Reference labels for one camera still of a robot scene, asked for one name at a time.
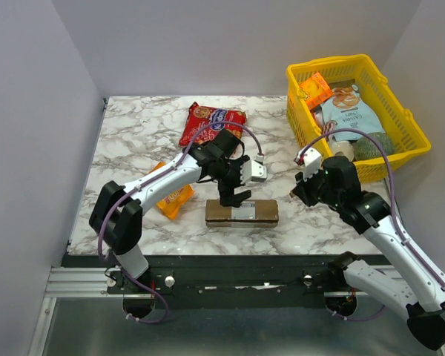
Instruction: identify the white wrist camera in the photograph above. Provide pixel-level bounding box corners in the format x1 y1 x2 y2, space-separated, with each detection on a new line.
240 159 268 184
294 146 323 181

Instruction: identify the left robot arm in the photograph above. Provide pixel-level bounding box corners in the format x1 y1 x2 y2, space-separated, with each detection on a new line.
89 129 251 293

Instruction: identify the aluminium frame rail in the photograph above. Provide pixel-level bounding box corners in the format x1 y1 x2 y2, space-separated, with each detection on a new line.
26 263 445 356

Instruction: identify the white tape roll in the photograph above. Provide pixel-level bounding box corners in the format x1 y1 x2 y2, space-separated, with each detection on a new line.
329 140 355 162

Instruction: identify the yellow plastic basket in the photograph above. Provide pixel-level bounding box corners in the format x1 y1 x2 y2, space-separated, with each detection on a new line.
286 54 431 170

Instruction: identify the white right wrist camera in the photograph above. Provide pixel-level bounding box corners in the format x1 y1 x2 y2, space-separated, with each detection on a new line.
294 146 323 181

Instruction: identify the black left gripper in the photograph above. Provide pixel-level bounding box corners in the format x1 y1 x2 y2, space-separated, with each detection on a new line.
214 156 251 208

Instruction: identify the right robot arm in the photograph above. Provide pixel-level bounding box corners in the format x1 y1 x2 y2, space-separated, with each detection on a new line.
291 149 445 351

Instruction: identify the brown cardboard express box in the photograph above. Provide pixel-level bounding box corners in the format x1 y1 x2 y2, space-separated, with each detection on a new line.
205 200 279 228

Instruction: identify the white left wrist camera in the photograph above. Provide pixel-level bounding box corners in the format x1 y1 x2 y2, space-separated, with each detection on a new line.
240 159 268 184

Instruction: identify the orange snack box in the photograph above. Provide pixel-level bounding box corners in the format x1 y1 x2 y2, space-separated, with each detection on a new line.
299 72 333 110

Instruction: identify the green melon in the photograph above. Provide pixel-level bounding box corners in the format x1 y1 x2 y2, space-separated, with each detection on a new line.
352 132 395 161

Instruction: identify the red white striped packet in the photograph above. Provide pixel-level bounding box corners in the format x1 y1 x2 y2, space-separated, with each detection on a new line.
322 120 337 143

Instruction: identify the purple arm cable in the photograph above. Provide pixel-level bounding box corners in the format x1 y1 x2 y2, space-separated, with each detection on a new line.
97 120 265 324
298 128 445 352

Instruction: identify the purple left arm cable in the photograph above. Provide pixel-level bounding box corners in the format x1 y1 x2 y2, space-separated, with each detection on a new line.
97 120 265 324

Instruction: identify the yellow corn snack bag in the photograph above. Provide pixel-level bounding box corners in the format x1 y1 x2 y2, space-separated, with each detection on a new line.
149 161 194 220

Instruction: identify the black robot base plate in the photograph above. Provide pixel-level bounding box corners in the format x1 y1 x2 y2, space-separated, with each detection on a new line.
61 251 394 311

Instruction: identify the light blue chips bag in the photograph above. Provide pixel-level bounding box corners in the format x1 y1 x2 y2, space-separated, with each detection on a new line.
321 79 386 142

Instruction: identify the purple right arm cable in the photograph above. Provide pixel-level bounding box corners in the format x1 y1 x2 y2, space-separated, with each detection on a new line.
298 128 445 352

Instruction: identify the red candy bag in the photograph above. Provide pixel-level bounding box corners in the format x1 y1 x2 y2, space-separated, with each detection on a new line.
179 102 246 147

